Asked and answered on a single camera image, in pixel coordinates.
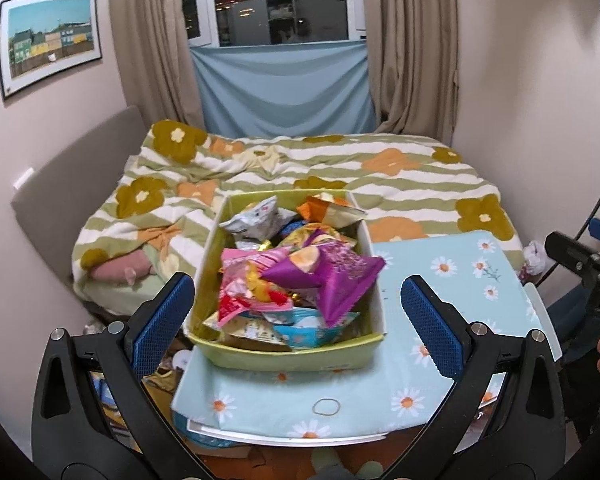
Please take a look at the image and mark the silver white snack bag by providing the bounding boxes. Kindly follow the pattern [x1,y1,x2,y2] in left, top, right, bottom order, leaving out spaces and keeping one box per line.
[220,196,298,242]

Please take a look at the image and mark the pink pillow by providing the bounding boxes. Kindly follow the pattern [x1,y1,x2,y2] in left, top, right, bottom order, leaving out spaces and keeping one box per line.
[90,249,156,286]

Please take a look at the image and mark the window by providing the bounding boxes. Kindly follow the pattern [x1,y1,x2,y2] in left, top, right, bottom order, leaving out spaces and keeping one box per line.
[183,0,366,47]

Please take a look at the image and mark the blue white snack bag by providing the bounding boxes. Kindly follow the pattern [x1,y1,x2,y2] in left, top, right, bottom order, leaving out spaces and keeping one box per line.
[201,306,361,351]

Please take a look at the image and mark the left beige curtain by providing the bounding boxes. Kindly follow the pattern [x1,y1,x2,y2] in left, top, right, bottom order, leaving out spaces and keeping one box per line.
[109,0,206,129]

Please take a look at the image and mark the floral striped bed blanket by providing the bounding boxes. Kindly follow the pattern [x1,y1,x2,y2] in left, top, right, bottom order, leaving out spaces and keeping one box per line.
[71,120,524,315]

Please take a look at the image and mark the yellow orange snack bag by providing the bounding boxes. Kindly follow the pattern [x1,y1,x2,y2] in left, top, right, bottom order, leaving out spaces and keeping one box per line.
[296,193,366,230]

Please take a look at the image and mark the framed houses picture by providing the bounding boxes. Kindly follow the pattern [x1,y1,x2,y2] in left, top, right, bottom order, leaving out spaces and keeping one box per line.
[0,0,102,100]

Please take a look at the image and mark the green cardboard box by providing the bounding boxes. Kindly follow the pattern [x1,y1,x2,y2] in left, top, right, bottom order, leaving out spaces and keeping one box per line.
[182,190,387,372]

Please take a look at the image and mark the right beige curtain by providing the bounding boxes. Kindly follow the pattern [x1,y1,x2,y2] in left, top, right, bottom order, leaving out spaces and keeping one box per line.
[364,0,458,144]

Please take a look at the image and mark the blue cloth under window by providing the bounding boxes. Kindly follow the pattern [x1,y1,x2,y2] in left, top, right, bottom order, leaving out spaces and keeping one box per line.
[190,40,377,139]

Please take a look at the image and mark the pink rice snack bag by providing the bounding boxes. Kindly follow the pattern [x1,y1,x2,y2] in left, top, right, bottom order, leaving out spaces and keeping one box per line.
[218,247,294,327]

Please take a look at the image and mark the beige curtain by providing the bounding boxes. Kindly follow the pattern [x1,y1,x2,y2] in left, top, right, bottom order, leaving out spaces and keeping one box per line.
[109,0,206,129]
[364,0,458,144]

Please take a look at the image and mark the pale yellow green snack bag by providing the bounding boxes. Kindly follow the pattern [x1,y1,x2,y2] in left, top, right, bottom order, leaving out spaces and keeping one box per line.
[278,222,358,249]

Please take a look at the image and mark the grey headboard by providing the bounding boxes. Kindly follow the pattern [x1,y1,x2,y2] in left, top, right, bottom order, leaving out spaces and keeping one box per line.
[12,106,148,287]

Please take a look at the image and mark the purple snack bag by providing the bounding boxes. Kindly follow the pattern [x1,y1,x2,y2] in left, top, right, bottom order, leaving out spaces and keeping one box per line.
[262,240,386,327]

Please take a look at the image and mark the rubber band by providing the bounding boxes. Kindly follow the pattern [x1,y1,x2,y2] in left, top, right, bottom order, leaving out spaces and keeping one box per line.
[312,398,341,417]

